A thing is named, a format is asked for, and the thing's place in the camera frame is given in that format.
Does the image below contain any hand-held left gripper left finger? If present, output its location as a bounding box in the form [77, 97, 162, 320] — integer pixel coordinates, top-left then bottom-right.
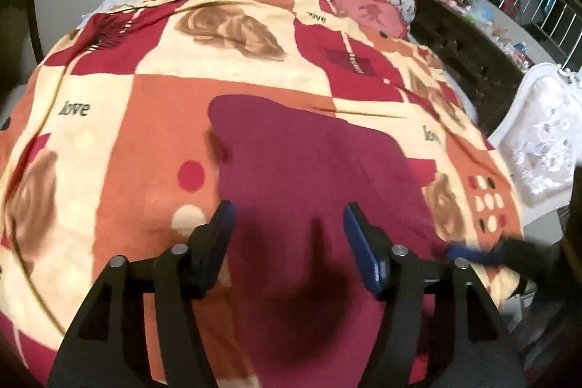
[48, 201, 236, 388]

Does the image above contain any dark wooden dresser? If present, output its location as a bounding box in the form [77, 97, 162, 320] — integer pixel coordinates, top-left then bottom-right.
[404, 0, 530, 134]

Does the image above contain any cluttered grey table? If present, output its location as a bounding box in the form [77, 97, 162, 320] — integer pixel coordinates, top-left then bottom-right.
[409, 0, 565, 71]

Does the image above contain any printed red and cream blanket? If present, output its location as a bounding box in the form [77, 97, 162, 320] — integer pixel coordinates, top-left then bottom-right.
[0, 0, 523, 388]

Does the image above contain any white upholstered chair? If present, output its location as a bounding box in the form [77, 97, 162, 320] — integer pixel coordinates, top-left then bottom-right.
[489, 63, 582, 229]

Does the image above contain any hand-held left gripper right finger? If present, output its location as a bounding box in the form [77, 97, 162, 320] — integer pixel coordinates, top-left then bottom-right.
[343, 203, 528, 388]

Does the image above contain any red embroidered cushion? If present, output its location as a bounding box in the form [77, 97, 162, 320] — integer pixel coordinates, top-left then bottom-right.
[331, 0, 410, 41]

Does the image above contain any maroon shirt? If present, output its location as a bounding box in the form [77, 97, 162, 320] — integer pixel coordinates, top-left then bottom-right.
[208, 95, 455, 388]

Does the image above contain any dark wooden furniture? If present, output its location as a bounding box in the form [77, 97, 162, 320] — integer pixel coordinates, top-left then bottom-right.
[0, 0, 44, 98]

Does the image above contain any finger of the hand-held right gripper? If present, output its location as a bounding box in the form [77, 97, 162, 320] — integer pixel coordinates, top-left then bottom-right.
[445, 243, 503, 267]

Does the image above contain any metal rack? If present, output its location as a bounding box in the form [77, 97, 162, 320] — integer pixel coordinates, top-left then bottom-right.
[505, 0, 582, 71]

